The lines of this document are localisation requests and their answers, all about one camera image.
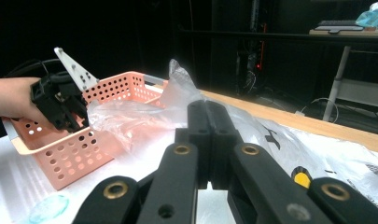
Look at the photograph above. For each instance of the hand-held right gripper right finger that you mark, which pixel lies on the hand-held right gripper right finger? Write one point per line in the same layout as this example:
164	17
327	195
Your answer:
255	174

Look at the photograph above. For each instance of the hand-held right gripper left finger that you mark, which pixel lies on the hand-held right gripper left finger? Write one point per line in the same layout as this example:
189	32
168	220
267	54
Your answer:
180	174

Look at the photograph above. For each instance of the pink perforated plastic basket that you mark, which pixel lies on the pink perforated plastic basket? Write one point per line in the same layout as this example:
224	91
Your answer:
71	161

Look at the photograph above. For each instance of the clear smiley plastic bag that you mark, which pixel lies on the clear smiley plastic bag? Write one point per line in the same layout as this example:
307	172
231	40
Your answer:
140	118

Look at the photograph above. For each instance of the clear bluish plastic disc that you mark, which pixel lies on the clear bluish plastic disc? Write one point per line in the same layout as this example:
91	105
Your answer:
49	208

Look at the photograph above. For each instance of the dark equipment rack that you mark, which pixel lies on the dark equipment rack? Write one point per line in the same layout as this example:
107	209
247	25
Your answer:
252	53

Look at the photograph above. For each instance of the white metal desk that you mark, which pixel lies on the white metal desk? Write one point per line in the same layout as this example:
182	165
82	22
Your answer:
357	90

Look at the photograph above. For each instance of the dark keyboard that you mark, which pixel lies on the dark keyboard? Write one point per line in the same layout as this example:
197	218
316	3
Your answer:
339	25

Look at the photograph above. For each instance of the crumpled bluish plastic bag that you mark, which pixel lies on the crumpled bluish plastic bag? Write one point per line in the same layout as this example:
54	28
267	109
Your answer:
373	15

